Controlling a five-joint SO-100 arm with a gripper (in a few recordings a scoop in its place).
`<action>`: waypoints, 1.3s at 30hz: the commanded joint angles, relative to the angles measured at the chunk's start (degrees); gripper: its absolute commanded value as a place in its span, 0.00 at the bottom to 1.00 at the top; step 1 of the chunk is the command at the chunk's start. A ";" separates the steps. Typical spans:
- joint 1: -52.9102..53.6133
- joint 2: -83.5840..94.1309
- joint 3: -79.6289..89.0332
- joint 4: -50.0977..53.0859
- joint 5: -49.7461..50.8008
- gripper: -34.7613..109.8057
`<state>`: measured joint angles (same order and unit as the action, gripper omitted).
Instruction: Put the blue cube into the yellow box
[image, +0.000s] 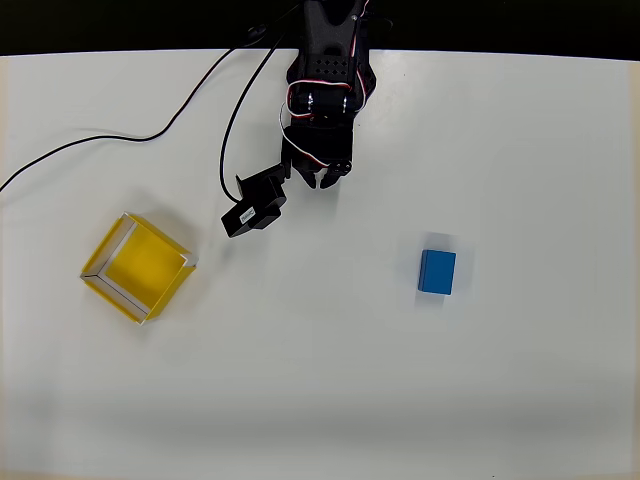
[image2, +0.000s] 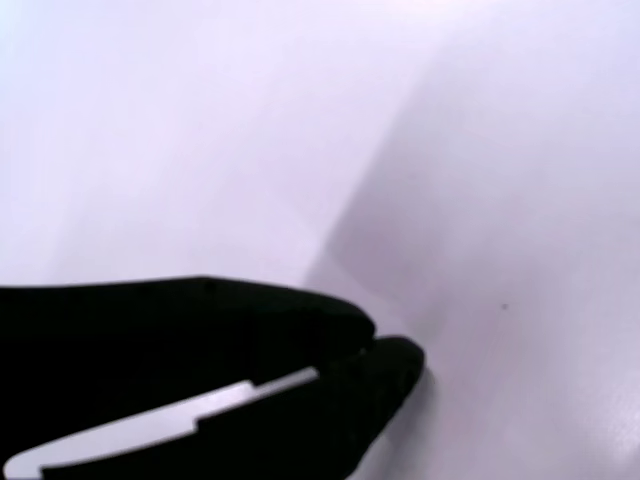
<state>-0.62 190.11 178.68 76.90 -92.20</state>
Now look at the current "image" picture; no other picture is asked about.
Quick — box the blue rectangular block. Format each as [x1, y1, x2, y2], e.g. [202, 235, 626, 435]
[417, 248, 458, 296]

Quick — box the yellow open paper box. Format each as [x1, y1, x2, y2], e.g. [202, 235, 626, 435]
[79, 212, 198, 327]

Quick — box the black webcam on bracket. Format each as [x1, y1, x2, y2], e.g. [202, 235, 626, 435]
[220, 163, 292, 240]

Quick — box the black webcam cable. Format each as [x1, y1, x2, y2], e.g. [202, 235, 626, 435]
[0, 0, 307, 204]

